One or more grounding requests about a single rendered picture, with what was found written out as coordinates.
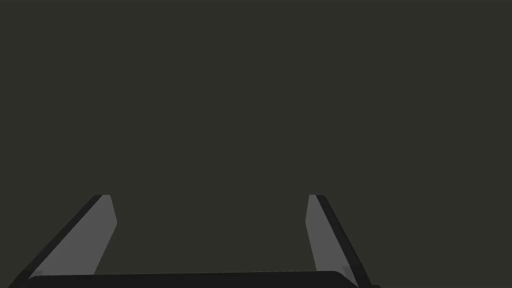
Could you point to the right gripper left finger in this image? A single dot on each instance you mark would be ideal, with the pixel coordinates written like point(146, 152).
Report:
point(82, 240)

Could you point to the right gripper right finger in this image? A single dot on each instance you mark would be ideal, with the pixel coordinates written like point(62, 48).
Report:
point(326, 236)

